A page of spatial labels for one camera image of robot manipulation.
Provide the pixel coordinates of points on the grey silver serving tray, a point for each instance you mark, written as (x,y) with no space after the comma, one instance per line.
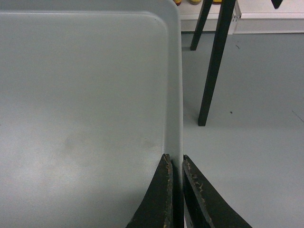
(90,99)

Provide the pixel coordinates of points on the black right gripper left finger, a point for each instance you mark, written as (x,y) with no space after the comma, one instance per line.
(156,208)

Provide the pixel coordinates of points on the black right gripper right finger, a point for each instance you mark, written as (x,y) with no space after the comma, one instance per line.
(205,207)

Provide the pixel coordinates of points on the white checkout table black legs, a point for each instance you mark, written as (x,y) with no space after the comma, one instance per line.
(220,38)

